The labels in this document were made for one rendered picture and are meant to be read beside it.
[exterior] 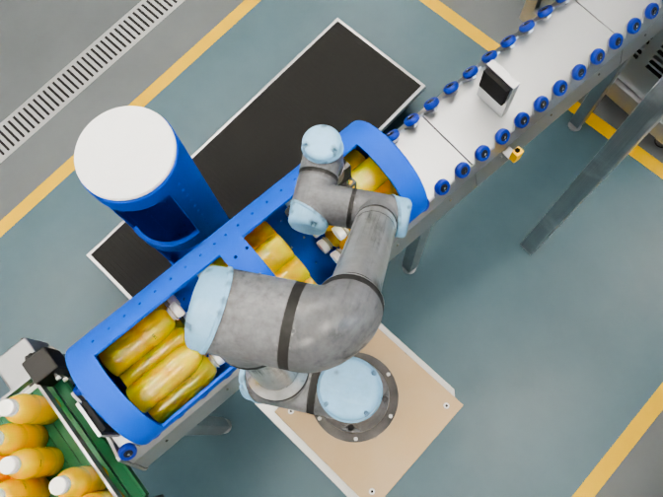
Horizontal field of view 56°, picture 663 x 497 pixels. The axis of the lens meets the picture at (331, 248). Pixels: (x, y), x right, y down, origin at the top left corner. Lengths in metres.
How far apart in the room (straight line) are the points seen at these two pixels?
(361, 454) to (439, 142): 0.89
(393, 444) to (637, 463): 1.52
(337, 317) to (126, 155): 1.12
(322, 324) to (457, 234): 1.98
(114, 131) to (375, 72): 1.36
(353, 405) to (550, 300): 1.66
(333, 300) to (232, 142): 1.99
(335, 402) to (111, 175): 0.93
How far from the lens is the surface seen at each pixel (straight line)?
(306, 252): 1.67
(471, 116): 1.87
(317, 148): 1.15
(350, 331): 0.79
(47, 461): 1.74
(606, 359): 2.75
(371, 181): 1.48
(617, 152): 1.88
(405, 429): 1.39
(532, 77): 1.97
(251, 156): 2.69
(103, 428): 1.63
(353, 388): 1.17
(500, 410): 2.61
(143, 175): 1.75
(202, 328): 0.80
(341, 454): 1.39
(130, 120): 1.83
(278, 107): 2.77
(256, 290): 0.79
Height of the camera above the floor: 2.55
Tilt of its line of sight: 73 degrees down
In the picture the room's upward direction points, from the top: 9 degrees counter-clockwise
